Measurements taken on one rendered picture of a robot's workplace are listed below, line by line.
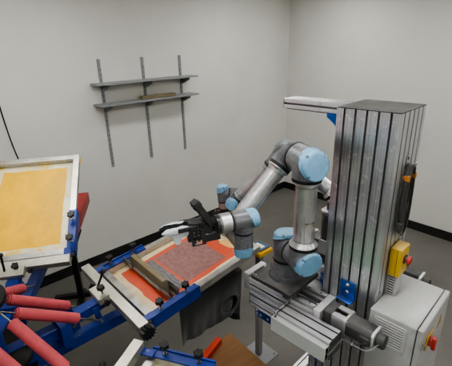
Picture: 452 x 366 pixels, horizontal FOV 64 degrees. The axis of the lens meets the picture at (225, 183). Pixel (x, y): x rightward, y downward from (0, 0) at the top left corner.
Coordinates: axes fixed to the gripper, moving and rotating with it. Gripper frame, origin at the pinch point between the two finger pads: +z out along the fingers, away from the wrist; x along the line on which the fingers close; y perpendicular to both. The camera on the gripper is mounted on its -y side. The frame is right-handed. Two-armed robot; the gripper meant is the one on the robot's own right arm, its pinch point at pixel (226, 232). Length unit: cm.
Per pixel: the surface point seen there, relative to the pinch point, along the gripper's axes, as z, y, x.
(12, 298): -28, -4, -122
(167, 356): 0, 52, -82
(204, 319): 32, 21, -42
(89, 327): 7, 1, -98
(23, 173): -47, -110, -83
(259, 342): 97, 14, 6
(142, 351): -1, 42, -89
